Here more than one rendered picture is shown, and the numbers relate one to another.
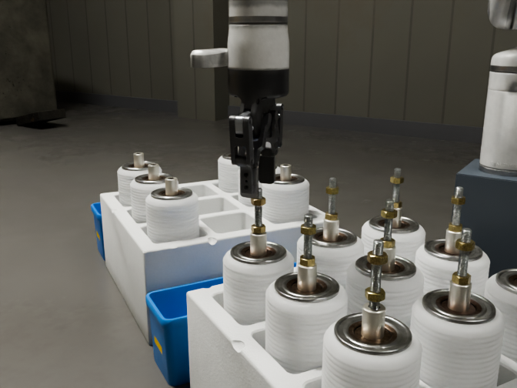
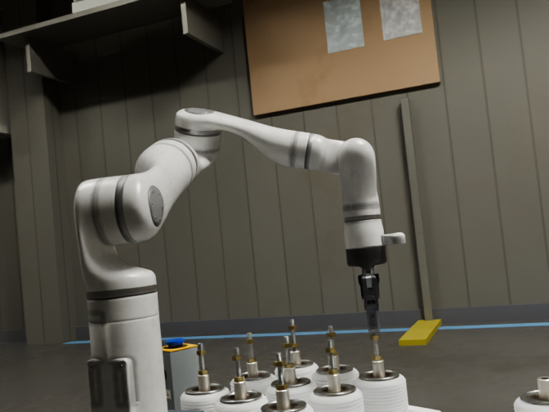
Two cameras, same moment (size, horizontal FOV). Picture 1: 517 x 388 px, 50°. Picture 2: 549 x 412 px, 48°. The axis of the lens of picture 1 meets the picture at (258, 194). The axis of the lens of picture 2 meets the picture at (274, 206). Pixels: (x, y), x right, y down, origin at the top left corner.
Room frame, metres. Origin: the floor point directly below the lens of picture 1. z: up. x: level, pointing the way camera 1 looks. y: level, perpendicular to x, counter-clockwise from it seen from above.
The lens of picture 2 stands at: (1.82, -0.39, 0.52)
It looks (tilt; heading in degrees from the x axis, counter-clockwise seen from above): 3 degrees up; 169
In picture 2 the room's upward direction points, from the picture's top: 6 degrees counter-clockwise
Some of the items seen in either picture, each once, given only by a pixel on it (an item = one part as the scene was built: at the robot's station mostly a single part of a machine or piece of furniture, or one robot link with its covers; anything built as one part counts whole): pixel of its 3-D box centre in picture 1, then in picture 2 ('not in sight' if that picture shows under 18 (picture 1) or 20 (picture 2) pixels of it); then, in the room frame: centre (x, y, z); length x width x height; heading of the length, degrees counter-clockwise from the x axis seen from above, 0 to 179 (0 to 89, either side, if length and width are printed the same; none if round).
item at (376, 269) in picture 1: (375, 277); (293, 337); (0.49, -0.11, 0.31); 0.01 x 0.01 x 0.08
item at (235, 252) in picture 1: (258, 252); (379, 376); (0.70, 0.00, 0.25); 0.08 x 0.08 x 0.01
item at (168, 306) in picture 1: (239, 319); not in sight; (0.86, 0.03, 0.06); 0.30 x 0.11 x 0.12; 117
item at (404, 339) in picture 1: (372, 333); (296, 364); (0.49, -0.11, 0.25); 0.08 x 0.08 x 0.01
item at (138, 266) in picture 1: (211, 244); not in sight; (1.14, 0.10, 0.09); 0.39 x 0.39 x 0.18; 26
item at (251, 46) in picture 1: (244, 41); (373, 230); (0.70, 0.02, 0.52); 0.11 x 0.09 x 0.06; 71
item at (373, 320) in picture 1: (373, 322); (295, 358); (0.49, -0.11, 0.26); 0.02 x 0.02 x 0.03
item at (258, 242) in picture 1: (258, 243); (378, 369); (0.70, 0.00, 0.26); 0.02 x 0.02 x 0.03
